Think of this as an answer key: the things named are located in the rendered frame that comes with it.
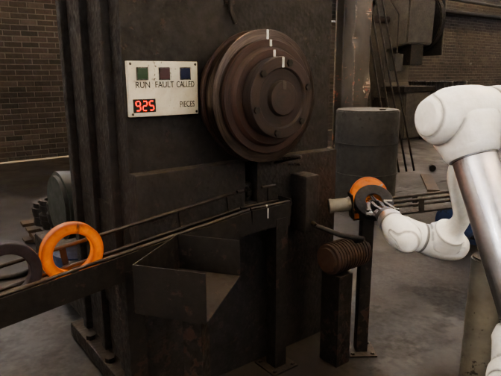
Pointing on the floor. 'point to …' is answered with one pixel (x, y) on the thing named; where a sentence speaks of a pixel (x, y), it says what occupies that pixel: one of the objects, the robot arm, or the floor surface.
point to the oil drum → (366, 146)
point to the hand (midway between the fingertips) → (373, 201)
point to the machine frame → (186, 166)
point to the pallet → (41, 211)
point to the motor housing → (338, 295)
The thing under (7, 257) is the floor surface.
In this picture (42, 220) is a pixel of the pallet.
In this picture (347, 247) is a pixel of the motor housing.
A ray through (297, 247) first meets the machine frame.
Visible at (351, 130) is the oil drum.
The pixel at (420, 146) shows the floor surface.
